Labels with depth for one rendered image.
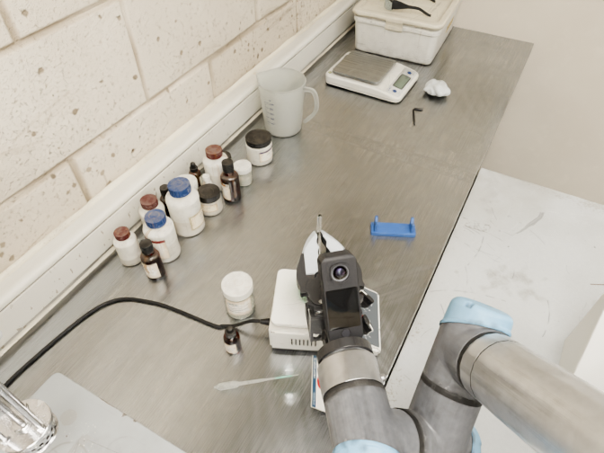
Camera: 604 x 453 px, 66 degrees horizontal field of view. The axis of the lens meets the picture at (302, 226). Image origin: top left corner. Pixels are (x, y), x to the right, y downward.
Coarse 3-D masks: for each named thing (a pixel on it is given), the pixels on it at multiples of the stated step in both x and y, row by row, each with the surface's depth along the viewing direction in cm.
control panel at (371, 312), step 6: (372, 294) 90; (372, 306) 88; (366, 312) 87; (372, 312) 88; (372, 318) 87; (372, 324) 86; (366, 336) 83; (372, 336) 84; (378, 336) 85; (372, 342) 83; (378, 342) 84
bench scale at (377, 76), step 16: (336, 64) 153; (352, 64) 150; (368, 64) 150; (384, 64) 150; (400, 64) 153; (336, 80) 147; (352, 80) 146; (368, 80) 143; (384, 80) 146; (400, 80) 147; (416, 80) 151; (384, 96) 142; (400, 96) 142
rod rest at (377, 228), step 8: (376, 216) 105; (376, 224) 103; (384, 224) 107; (392, 224) 107; (400, 224) 107; (408, 224) 107; (376, 232) 105; (384, 232) 105; (392, 232) 105; (400, 232) 105; (408, 232) 105
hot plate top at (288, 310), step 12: (288, 276) 87; (276, 288) 85; (288, 288) 85; (276, 300) 83; (288, 300) 83; (300, 300) 83; (276, 312) 82; (288, 312) 82; (300, 312) 82; (276, 324) 80; (288, 324) 80; (300, 324) 80
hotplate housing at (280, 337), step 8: (264, 320) 86; (272, 328) 81; (280, 328) 81; (288, 328) 81; (296, 328) 81; (304, 328) 81; (272, 336) 82; (280, 336) 82; (288, 336) 82; (296, 336) 82; (304, 336) 81; (272, 344) 84; (280, 344) 84; (288, 344) 84; (296, 344) 84; (304, 344) 83; (312, 344) 83; (320, 344) 83; (376, 352) 83
